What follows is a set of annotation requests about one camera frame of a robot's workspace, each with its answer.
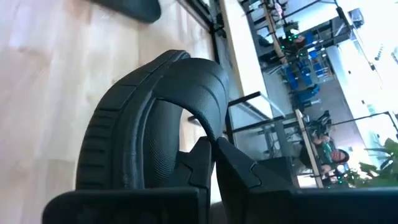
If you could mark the rack with blue bins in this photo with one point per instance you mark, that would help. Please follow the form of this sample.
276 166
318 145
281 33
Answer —
306 76

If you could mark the person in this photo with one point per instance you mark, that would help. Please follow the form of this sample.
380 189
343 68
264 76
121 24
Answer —
300 40
337 155

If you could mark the black rubber slide sandal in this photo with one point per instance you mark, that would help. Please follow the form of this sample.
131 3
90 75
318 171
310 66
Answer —
192 84
133 9

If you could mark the blue office chair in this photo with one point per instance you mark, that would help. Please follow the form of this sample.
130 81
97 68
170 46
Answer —
306 93

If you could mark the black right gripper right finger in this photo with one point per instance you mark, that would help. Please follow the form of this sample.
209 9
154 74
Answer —
280 205

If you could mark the background desk with wooden top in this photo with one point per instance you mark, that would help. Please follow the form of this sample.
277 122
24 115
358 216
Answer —
311 152
273 31

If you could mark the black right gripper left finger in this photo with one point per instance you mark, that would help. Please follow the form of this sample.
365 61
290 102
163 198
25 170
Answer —
124 205

